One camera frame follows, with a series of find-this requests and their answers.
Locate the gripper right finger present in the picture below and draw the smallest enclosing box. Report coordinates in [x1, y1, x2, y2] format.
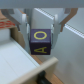
[49, 7, 80, 44]

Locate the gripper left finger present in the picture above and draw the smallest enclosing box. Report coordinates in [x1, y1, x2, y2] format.
[1, 7, 33, 45]

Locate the wooden drawer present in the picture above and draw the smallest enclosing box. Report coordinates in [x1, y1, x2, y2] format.
[0, 35, 60, 84]

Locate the black drawer handle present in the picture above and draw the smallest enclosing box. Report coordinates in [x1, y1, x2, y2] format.
[35, 71, 52, 84]

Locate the purple block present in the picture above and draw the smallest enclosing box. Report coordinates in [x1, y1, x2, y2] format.
[29, 28, 54, 56]

